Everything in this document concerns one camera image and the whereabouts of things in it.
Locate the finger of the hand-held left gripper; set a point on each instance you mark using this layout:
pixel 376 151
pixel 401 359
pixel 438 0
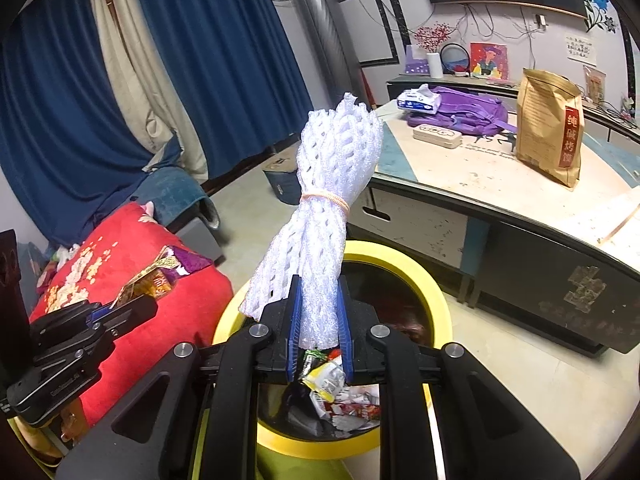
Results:
pixel 97 315
pixel 130 312

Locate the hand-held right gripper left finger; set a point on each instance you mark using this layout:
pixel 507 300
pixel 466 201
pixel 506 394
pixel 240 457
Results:
pixel 295 325

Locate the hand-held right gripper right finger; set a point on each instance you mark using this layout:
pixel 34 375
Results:
pixel 345 330

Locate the orange snack wrapper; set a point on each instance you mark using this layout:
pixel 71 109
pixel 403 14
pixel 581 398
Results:
pixel 150 285

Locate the green snack wrapper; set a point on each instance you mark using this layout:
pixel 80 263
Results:
pixel 312 357

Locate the yellow snack wrapper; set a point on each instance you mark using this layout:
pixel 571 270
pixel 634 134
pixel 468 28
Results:
pixel 325 377

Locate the red plastic bag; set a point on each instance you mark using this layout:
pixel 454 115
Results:
pixel 405 327

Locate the dark red snack wrapper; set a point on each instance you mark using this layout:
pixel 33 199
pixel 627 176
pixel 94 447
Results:
pixel 357 410

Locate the white foam net bundle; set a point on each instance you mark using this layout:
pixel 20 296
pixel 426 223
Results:
pixel 325 170

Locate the red floral blanket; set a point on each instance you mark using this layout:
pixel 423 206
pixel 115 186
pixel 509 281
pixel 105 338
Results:
pixel 190 300

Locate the purple wrapper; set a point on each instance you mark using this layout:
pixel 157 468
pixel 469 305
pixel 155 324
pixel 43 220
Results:
pixel 192 260

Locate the dark blue floor box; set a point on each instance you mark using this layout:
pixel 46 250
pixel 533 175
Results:
pixel 281 182

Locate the blue curtain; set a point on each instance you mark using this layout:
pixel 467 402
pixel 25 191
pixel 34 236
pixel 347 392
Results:
pixel 225 60
pixel 65 125

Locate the marble-top coffee table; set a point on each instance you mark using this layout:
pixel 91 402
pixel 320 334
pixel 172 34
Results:
pixel 475 170

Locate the beige power strip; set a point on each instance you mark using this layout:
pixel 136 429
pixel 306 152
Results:
pixel 437 136

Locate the beige curtain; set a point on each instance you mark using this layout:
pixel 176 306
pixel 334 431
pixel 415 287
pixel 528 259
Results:
pixel 130 85

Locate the white tissue pack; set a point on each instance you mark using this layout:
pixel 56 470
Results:
pixel 417 100

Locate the brown paper bag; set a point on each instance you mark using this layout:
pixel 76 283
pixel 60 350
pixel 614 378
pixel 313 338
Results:
pixel 547 125

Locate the silver cylindrical air conditioner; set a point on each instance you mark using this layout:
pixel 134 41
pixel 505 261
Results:
pixel 320 35

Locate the wooden stick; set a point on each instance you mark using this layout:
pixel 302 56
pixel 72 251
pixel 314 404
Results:
pixel 620 222

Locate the colourful painting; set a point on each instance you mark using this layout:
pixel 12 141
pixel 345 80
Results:
pixel 489 61

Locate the red dried flowers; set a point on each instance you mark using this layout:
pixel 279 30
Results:
pixel 432 35

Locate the small clear packet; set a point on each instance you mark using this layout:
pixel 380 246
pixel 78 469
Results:
pixel 595 85

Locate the round frame ornament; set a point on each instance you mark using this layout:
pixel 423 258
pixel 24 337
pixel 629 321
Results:
pixel 456 62

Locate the white wall plug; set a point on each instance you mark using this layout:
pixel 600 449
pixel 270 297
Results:
pixel 540 21

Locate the white wall note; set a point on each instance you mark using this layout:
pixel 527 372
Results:
pixel 581 49

